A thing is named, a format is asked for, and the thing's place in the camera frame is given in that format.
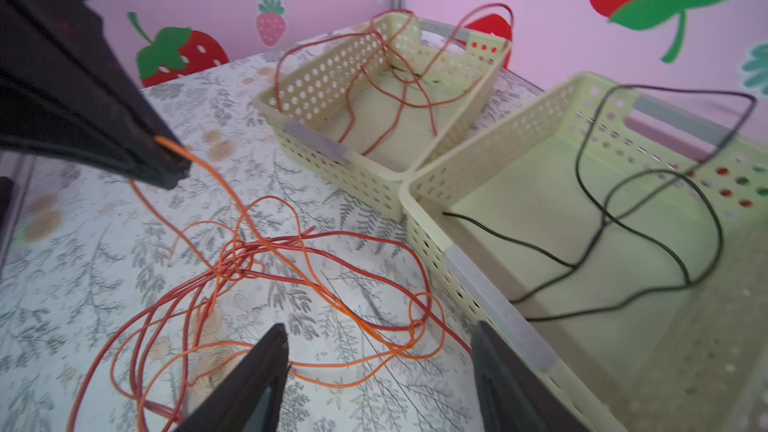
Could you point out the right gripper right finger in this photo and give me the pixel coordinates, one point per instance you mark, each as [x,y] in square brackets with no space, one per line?
[511,397]

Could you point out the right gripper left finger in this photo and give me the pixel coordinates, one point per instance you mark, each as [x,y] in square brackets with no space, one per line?
[250,397]

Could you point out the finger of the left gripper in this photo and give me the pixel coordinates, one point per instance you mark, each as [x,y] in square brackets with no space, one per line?
[64,95]

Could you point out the middle green basket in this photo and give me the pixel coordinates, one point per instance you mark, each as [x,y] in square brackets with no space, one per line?
[615,236]

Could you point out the green basket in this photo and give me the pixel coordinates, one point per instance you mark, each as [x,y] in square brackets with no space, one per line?
[377,105]
[615,236]

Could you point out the left green basket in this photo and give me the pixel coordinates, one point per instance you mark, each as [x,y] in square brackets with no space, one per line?
[377,105]

